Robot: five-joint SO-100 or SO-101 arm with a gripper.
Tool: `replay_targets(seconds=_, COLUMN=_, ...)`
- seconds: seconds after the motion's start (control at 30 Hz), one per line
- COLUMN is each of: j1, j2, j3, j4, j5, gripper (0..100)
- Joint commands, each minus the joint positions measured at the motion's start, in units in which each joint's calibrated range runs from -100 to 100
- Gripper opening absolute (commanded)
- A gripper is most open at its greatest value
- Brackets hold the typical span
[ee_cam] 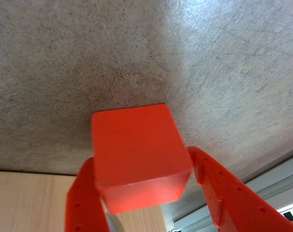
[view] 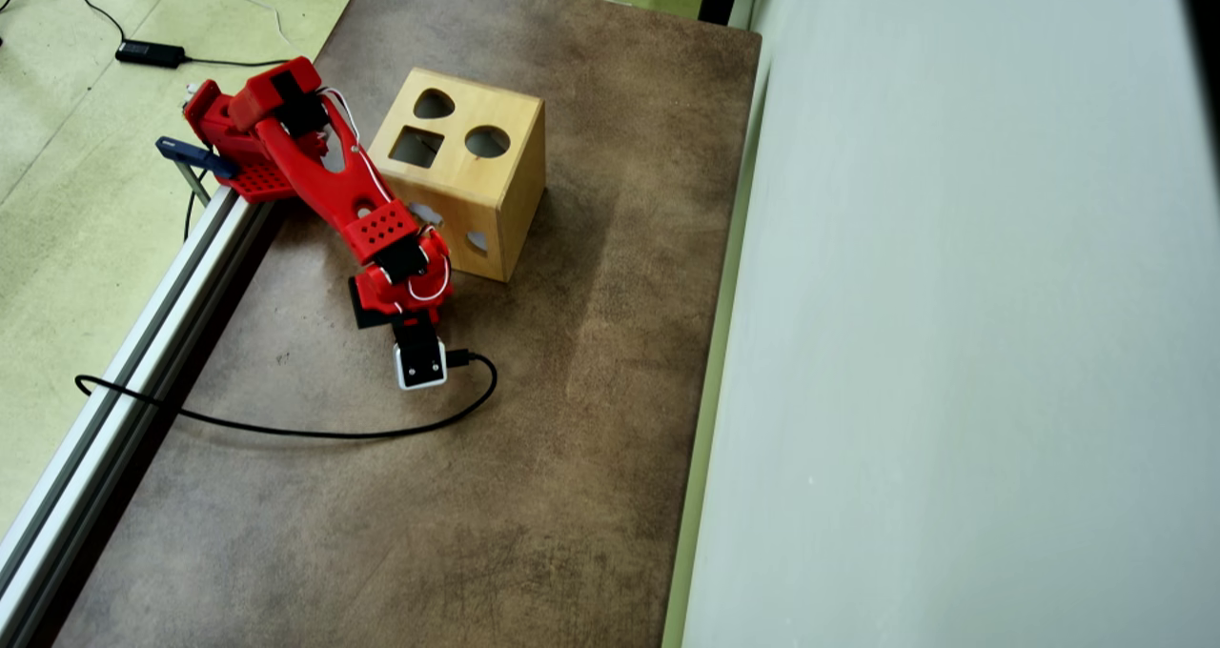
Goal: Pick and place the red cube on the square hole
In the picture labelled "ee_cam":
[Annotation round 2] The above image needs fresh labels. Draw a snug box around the aluminium profile rail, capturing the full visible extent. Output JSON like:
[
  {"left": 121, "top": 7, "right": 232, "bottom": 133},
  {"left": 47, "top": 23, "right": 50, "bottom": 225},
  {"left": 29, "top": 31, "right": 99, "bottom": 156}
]
[{"left": 161, "top": 154, "right": 293, "bottom": 232}]

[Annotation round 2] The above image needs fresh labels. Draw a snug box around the red wooden cube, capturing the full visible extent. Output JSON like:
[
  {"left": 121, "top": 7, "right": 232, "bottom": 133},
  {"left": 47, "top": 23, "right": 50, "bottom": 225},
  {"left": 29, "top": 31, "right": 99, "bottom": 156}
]
[{"left": 90, "top": 103, "right": 193, "bottom": 215}]

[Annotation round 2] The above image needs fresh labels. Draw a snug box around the wooden shape sorter box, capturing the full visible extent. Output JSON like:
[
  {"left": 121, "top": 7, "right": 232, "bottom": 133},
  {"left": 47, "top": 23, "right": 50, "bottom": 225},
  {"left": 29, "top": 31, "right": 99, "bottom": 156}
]
[{"left": 0, "top": 170, "right": 166, "bottom": 232}]

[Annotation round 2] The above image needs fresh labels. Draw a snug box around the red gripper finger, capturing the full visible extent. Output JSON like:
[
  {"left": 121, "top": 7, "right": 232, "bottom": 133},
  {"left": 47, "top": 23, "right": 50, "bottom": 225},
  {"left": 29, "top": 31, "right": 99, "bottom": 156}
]
[
  {"left": 65, "top": 156, "right": 112, "bottom": 232},
  {"left": 186, "top": 145, "right": 293, "bottom": 232}
]

